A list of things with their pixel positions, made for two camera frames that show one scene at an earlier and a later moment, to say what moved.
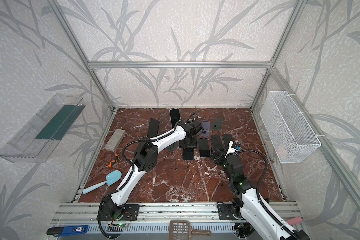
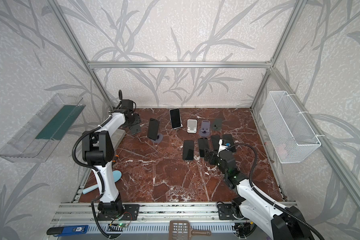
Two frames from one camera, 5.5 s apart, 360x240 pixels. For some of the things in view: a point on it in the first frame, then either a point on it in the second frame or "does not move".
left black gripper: (188, 142) → (134, 120)
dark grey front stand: (216, 124) does not move
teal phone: (226, 138) does not move
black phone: (188, 154) does not move
